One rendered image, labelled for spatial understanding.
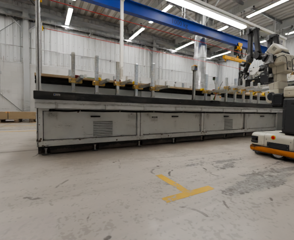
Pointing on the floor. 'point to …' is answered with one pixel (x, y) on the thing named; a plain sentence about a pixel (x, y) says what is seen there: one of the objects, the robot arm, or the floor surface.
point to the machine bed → (138, 121)
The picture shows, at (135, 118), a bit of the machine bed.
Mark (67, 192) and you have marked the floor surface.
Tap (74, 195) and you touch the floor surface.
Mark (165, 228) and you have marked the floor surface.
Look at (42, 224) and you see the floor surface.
